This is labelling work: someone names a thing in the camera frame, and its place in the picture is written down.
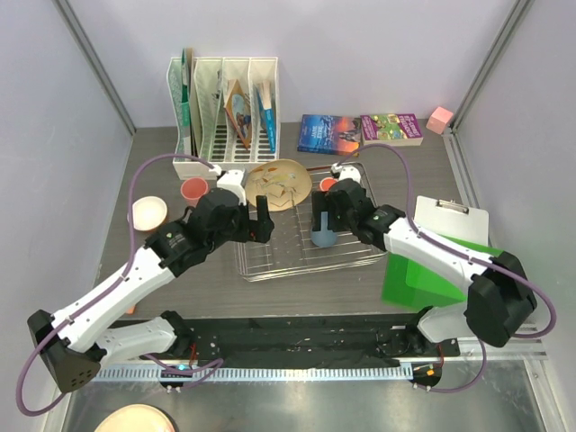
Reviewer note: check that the pink plastic cup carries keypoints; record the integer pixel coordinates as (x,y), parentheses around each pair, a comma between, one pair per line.
(193,189)

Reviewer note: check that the metal wire dish rack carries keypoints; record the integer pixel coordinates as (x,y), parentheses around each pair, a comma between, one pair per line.
(290,250)

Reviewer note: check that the dark blue paperback book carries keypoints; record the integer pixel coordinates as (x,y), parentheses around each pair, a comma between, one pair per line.
(329,134)

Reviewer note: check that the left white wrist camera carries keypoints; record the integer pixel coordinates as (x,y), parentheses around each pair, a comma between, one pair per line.
(231,180)

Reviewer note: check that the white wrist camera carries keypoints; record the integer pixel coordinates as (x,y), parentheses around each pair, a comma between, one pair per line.
(231,180)
(342,172)

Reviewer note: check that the perforated cable duct rail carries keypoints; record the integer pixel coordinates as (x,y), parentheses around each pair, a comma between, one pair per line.
(154,373)

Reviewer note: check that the blue plastic cup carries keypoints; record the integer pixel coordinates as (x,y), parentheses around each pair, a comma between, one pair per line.
(323,237)

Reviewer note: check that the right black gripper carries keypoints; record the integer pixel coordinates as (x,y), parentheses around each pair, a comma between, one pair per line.
(322,202)

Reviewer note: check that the orange illustrated book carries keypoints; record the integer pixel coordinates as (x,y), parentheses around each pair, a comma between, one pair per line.
(238,109)

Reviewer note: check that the orange white bowl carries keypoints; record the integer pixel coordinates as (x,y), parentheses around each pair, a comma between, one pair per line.
(148,213)

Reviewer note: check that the orange ceramic mug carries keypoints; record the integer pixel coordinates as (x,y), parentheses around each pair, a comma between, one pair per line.
(326,183)

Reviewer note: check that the blue white book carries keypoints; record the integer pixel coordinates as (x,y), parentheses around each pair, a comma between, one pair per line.
(266,107)

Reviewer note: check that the green plastic folder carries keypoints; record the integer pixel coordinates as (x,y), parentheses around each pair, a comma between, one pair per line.
(413,287)

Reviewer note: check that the white clipboard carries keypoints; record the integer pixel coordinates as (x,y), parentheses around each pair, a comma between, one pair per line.
(452,220)

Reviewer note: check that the white mesh file organizer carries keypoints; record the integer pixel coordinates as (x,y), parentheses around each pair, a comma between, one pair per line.
(215,138)

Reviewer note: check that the pink cube block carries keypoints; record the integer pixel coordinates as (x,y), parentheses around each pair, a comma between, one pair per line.
(439,120)

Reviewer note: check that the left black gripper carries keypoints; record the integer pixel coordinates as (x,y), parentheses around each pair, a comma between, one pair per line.
(257,229)

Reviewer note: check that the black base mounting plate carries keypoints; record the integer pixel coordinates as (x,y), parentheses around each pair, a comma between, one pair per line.
(313,341)

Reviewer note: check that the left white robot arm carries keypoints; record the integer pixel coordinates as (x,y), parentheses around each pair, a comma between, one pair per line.
(76,342)

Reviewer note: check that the pink round object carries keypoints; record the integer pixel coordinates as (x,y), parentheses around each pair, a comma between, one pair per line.
(137,418)

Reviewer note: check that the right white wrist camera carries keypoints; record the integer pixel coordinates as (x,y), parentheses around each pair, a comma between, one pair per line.
(342,172)

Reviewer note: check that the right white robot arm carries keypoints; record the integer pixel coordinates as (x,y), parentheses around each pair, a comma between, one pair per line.
(497,304)

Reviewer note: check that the beige bird pattern plate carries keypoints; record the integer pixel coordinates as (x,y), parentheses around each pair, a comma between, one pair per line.
(284,182)

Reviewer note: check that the purple green paperback book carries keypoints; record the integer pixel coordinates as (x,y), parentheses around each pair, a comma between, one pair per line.
(395,129)

